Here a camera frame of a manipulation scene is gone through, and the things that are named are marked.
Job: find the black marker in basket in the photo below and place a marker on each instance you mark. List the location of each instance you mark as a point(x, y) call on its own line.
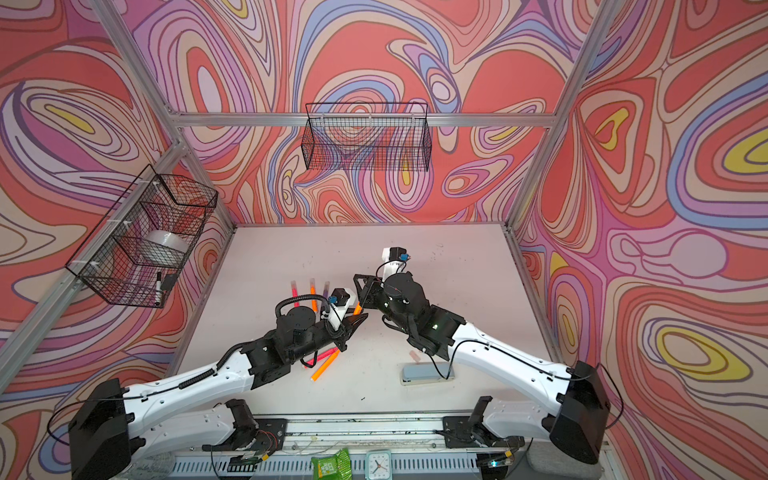
point(158, 290)

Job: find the small white clock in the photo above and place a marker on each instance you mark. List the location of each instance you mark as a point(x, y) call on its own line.
point(378, 465)

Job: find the left black wire basket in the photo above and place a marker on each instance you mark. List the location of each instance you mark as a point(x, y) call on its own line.
point(112, 267)

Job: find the back black wire basket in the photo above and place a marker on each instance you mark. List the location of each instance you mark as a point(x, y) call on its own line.
point(367, 136)

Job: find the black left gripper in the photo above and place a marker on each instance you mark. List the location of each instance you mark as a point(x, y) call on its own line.
point(342, 330)

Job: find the grey pencil case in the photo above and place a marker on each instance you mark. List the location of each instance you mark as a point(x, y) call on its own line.
point(422, 373)

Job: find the black wire basket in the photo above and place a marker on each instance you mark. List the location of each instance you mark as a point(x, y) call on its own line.
point(112, 267)
point(367, 136)

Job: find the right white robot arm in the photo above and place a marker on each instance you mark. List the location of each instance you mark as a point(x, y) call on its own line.
point(571, 406)

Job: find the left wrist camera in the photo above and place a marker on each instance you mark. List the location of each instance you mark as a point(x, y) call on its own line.
point(341, 301)

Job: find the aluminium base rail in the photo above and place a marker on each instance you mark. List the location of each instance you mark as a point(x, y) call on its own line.
point(417, 451)

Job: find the pink highlighter pen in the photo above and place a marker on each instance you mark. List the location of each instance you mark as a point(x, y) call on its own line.
point(325, 354)
point(294, 292)

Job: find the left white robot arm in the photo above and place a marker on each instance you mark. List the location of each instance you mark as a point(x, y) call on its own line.
point(118, 425)

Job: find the aluminium frame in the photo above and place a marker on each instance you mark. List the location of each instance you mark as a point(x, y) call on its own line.
point(76, 128)

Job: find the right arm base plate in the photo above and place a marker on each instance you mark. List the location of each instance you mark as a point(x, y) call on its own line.
point(461, 432)

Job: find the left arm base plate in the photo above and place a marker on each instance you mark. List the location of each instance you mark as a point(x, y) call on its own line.
point(266, 435)

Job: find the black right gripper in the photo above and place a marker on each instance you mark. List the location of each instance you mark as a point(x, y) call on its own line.
point(374, 291)

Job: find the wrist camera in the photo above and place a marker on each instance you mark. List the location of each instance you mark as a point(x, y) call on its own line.
point(394, 261)
point(341, 301)

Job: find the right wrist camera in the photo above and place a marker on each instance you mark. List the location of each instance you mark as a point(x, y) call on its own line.
point(394, 261)

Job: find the green snack packet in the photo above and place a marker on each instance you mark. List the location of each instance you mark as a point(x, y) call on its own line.
point(337, 466)

